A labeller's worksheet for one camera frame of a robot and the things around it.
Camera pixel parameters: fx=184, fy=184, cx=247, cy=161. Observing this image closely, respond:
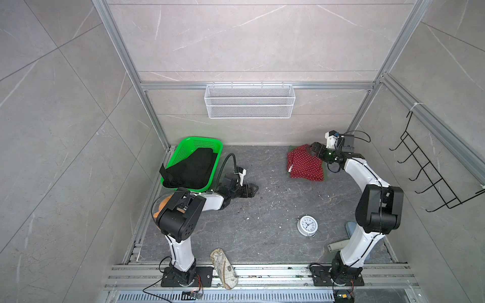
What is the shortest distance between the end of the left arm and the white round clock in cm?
26

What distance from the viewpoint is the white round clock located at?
2.75ft

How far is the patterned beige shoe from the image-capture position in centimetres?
71

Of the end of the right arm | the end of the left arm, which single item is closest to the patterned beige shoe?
the end of the left arm

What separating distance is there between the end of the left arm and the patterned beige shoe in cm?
21

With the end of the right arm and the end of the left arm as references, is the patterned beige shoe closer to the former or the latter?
the end of the left arm

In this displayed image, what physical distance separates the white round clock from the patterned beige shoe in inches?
13.6

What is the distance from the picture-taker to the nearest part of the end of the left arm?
0.77m
